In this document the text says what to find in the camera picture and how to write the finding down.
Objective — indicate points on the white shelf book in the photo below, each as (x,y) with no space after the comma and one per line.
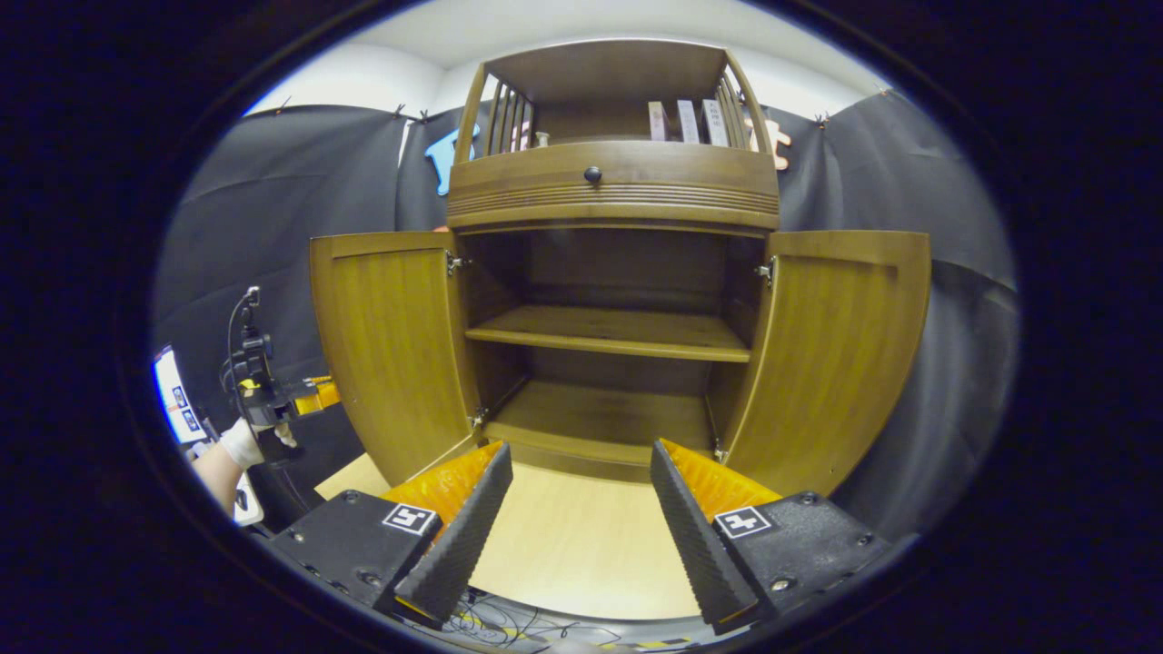
(715,123)

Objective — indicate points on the black backdrop cloth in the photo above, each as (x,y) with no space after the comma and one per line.
(273,200)

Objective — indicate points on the grey shelf book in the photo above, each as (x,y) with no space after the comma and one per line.
(688,122)

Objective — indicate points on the wooden drawer with black knob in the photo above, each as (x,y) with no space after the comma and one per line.
(681,177)

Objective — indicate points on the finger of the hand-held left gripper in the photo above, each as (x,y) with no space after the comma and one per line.
(313,397)

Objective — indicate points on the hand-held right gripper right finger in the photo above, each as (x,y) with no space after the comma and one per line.
(695,545)

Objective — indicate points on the wooden cabinet door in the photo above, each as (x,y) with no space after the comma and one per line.
(391,354)
(836,354)

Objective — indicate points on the wooden double-door shoe cabinet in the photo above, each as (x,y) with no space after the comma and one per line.
(618,331)

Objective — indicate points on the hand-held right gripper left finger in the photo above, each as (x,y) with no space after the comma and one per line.
(463,536)

